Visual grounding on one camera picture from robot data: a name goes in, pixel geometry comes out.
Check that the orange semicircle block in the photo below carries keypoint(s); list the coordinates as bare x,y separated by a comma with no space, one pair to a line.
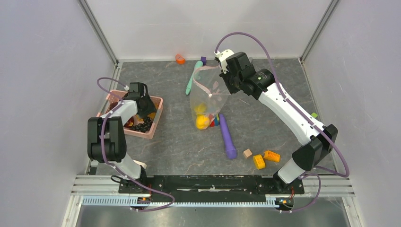
180,59

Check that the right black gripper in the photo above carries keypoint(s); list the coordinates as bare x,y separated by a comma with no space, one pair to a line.
232,90

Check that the pink plastic basket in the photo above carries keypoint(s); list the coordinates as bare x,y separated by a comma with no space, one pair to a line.
158,101

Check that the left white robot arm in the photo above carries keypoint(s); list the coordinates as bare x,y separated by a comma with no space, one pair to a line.
106,142

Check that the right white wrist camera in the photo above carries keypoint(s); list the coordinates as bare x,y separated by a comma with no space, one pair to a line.
222,58

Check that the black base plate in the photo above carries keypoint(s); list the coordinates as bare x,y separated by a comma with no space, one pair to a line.
209,188

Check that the purple cube block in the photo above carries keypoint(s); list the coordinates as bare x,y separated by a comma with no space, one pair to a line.
203,60

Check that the clear zip top bag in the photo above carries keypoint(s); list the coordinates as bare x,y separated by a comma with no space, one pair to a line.
209,88

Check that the orange toy brick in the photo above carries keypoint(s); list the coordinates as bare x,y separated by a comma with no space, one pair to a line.
271,156

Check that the mint green toy microphone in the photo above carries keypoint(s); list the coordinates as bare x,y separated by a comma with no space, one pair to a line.
188,89

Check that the yellow pear toy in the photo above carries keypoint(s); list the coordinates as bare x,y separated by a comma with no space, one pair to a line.
202,122

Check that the multicolour brick stack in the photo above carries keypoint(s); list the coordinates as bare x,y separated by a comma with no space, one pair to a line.
215,122

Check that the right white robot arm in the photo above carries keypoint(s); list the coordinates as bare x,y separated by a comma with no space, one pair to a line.
315,138

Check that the orange wrinkled fruit toy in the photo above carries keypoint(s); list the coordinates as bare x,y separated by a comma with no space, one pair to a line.
152,115

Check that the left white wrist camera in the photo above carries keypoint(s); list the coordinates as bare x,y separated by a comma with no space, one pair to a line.
138,87

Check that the purple toy microphone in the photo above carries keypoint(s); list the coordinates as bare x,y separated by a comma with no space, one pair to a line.
230,149

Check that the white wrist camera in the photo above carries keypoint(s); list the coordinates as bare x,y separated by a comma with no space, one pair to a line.
222,58
138,87

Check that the tan wooden cube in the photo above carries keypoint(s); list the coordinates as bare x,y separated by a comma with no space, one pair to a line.
247,153

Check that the yellow toy brick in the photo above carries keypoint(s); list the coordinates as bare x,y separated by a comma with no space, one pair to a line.
259,162

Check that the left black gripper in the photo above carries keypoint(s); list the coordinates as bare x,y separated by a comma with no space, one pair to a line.
152,107

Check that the yellow starfruit toy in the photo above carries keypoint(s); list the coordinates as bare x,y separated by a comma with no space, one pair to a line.
200,109

